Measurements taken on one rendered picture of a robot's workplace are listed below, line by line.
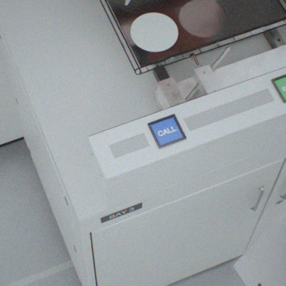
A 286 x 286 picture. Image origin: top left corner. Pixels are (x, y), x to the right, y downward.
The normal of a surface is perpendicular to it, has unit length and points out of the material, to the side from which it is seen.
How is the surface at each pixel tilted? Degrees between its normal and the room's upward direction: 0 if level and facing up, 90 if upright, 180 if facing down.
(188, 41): 0
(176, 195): 90
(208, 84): 0
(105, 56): 0
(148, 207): 90
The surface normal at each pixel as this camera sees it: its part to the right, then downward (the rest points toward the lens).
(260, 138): 0.39, 0.82
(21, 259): 0.02, -0.47
